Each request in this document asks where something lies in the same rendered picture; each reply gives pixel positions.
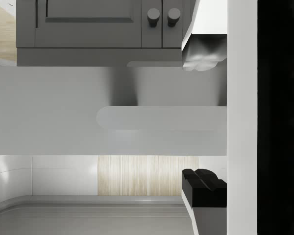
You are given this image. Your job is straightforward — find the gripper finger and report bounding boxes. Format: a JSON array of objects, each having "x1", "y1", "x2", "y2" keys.
[
  {"x1": 181, "y1": 0, "x2": 227, "y2": 72},
  {"x1": 181, "y1": 168, "x2": 227, "y2": 235}
]

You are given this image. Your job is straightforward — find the dark grey cupboard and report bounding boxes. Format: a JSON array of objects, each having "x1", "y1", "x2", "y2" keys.
[{"x1": 16, "y1": 0, "x2": 198, "y2": 67}]

